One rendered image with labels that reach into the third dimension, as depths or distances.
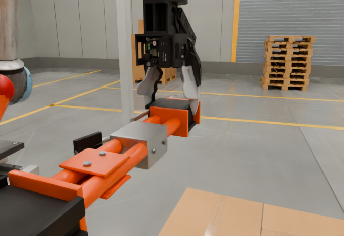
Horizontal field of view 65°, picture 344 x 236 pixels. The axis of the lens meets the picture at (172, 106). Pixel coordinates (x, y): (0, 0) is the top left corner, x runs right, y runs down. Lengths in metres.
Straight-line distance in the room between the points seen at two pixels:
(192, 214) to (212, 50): 8.70
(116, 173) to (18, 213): 0.11
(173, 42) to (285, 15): 9.25
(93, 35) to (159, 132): 10.97
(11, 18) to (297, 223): 1.33
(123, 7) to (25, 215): 3.35
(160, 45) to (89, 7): 11.00
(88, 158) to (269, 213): 1.18
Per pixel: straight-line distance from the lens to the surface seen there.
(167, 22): 0.45
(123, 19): 3.52
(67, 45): 12.02
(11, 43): 0.88
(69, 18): 11.91
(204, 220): 1.32
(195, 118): 0.55
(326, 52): 9.86
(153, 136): 0.38
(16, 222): 0.25
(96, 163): 0.32
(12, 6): 0.86
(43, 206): 0.26
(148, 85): 0.52
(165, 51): 0.44
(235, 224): 1.32
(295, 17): 9.66
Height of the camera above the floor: 1.35
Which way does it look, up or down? 15 degrees down
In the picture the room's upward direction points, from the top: straight up
